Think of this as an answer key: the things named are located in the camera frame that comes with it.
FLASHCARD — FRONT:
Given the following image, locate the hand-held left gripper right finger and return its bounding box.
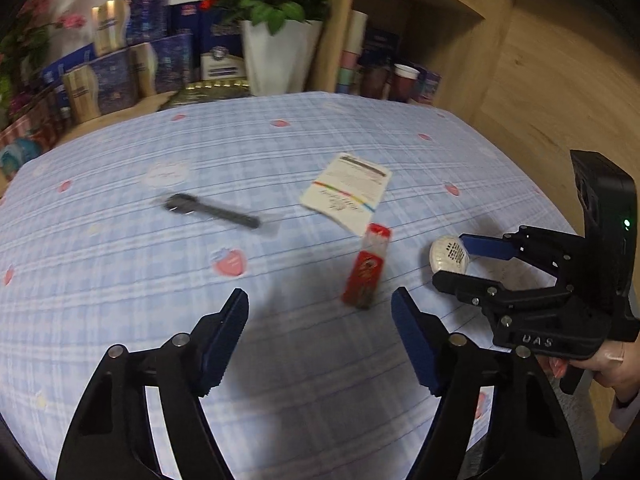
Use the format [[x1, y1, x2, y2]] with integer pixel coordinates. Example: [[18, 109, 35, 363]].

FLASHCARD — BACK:
[[391, 286, 583, 480]]

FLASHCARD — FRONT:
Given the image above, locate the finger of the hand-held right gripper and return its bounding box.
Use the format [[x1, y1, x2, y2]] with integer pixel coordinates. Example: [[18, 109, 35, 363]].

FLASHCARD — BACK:
[[459, 225, 585, 277], [431, 269, 577, 312]]

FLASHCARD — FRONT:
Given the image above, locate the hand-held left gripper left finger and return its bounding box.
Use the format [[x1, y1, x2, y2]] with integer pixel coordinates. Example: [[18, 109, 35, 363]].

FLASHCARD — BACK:
[[55, 287, 250, 480]]

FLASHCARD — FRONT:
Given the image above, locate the red packet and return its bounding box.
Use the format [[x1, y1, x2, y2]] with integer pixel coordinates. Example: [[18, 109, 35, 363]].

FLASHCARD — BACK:
[[341, 224, 393, 309]]

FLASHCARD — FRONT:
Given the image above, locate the person's right forearm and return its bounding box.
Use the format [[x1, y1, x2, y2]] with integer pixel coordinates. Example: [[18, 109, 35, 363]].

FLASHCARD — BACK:
[[614, 395, 640, 433]]

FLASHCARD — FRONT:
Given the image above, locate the person's right hand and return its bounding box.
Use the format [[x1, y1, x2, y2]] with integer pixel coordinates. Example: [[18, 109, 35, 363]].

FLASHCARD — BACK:
[[590, 341, 640, 405]]

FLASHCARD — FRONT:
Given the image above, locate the blue plaid tablecloth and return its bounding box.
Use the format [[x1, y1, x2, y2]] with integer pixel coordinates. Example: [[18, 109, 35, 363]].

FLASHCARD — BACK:
[[0, 91, 588, 480]]

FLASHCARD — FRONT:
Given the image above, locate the black utensil in clear wrapper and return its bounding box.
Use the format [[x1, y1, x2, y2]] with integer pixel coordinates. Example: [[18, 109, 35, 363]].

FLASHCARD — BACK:
[[165, 192, 278, 236]]

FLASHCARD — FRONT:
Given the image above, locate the white printed card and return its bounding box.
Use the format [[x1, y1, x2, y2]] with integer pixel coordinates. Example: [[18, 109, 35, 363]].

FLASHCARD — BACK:
[[300, 152, 393, 236]]

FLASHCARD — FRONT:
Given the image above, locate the purple box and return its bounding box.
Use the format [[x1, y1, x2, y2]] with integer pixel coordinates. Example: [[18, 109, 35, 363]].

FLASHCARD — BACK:
[[417, 70, 443, 107]]

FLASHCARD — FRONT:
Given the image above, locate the red paper cup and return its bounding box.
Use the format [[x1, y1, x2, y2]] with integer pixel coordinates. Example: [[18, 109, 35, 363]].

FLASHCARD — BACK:
[[390, 64, 420, 103]]

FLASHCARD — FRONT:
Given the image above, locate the brown cup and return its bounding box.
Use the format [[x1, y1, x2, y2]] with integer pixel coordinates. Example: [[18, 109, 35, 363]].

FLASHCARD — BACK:
[[361, 65, 391, 100]]

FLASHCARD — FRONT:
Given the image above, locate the wooden shelf unit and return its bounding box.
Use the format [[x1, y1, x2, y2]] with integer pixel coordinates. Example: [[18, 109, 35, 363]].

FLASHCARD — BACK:
[[305, 0, 511, 126]]

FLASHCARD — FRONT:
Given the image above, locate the dark blue shelf box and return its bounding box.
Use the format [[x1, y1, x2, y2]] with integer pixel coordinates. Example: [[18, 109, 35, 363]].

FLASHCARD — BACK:
[[362, 27, 401, 68]]

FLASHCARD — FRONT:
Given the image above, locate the stack of pastel cups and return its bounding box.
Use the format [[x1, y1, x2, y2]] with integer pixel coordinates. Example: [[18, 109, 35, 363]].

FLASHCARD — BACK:
[[336, 10, 368, 95]]

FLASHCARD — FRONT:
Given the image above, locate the gold tray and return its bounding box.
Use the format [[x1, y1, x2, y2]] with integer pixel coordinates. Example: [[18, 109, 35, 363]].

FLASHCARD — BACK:
[[167, 78, 251, 108]]

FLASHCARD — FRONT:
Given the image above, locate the white faceted vase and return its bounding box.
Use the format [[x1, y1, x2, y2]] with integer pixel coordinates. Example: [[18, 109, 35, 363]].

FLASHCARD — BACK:
[[240, 20, 323, 96]]

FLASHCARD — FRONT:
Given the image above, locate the blue and white box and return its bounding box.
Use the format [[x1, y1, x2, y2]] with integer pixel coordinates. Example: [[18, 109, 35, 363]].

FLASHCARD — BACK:
[[200, 22, 246, 83]]

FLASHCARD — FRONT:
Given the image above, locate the pink wavy container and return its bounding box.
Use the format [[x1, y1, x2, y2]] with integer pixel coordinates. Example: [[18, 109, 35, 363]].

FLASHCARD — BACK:
[[0, 95, 66, 181]]

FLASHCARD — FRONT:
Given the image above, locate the flat blue box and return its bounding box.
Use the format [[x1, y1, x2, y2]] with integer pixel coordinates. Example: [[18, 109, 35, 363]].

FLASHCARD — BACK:
[[40, 42, 96, 86]]

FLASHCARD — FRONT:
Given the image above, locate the small dark blue box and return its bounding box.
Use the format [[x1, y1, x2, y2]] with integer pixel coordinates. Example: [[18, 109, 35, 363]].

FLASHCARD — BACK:
[[167, 2, 201, 38]]

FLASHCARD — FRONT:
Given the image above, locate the pink blossom bouquet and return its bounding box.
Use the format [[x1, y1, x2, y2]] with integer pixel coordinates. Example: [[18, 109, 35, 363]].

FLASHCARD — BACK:
[[0, 0, 86, 111]]

